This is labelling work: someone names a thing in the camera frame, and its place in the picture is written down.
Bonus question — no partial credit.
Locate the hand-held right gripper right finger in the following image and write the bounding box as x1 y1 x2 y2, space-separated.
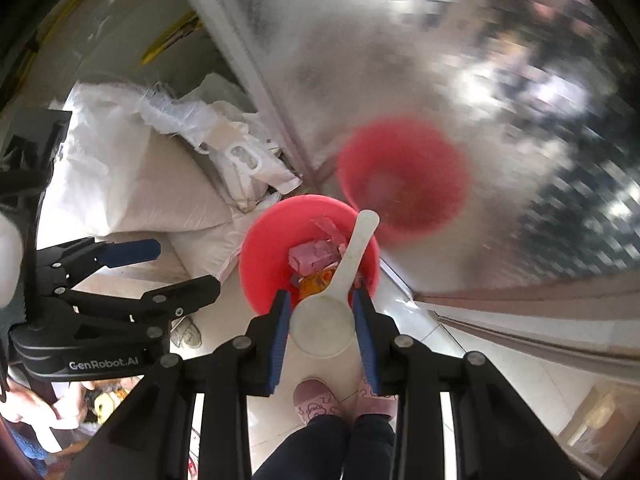
352 290 596 480

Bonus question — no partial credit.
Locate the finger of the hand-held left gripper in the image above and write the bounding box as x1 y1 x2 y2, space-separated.
55 275 222 340
37 239 162 291

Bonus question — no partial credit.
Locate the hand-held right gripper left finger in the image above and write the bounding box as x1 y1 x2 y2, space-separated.
65 289 293 480

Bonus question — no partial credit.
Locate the white plastic scoop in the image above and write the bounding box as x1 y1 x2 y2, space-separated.
290 209 381 358

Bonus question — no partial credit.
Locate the red plastic bin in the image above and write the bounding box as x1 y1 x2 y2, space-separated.
238 195 381 317

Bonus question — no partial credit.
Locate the person's left hand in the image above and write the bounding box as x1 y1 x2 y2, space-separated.
0 377 83 433

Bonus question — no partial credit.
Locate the white patterned shoe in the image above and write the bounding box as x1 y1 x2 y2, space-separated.
170 316 203 351

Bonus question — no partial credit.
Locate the small white woven sack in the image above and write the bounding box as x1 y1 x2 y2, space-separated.
167 212 251 281

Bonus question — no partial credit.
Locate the pink slipper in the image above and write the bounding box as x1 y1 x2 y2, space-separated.
292 379 346 426
357 375 398 418

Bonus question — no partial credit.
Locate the large white woven sack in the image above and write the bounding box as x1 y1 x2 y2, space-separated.
42 82 235 233

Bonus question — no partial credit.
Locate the person's right leg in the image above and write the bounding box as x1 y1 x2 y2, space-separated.
350 412 396 480

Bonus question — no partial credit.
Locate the person's leg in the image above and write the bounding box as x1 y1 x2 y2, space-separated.
350 412 396 480
252 412 351 480

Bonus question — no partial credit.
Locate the person's left leg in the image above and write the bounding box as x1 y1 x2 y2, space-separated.
252 412 351 480

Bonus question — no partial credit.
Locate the white plastic bag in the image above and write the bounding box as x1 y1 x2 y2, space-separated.
197 72 303 211

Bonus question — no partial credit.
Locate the stainless steel cabinet door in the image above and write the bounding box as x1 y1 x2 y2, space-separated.
175 0 640 301

